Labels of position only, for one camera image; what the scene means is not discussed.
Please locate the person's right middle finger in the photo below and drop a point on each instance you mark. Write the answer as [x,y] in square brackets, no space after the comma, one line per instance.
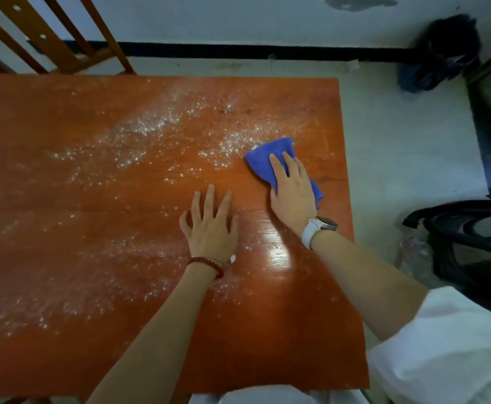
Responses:
[291,164]

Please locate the person's left thumb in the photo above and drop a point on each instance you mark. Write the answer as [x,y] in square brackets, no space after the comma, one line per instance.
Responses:
[234,227]

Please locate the brown wooden chair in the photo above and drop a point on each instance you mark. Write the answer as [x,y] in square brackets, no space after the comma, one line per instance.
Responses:
[47,33]

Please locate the person's left forearm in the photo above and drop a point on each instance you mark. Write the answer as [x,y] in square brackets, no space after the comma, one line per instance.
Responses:
[157,336]

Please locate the person's left hand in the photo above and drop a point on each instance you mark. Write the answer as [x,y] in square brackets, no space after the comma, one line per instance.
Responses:
[209,235]

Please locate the person's right hand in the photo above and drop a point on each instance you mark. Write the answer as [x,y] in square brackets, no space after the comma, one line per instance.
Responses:
[294,199]

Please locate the person's right forearm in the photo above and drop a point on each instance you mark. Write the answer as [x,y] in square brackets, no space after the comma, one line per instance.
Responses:
[367,281]

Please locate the white shirt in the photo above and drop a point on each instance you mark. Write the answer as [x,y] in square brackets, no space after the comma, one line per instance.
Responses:
[447,353]

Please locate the white smartwatch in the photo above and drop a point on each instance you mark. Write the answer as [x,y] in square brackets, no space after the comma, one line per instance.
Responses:
[315,230]

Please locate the clear plastic bag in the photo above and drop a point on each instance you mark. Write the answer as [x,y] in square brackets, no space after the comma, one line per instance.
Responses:
[416,256]

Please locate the blue cleaning cloth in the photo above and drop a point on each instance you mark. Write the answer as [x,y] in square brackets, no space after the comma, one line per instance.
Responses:
[264,157]

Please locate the person's left little finger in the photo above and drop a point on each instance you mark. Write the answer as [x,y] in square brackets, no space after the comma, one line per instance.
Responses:
[184,222]

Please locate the spilled white powder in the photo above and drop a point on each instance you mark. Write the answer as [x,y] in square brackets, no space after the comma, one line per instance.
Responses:
[144,138]

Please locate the person's left middle finger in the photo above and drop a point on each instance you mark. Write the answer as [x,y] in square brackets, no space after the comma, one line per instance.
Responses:
[209,199]

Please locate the black plastic bag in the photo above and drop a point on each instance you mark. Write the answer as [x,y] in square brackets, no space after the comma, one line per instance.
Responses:
[443,50]

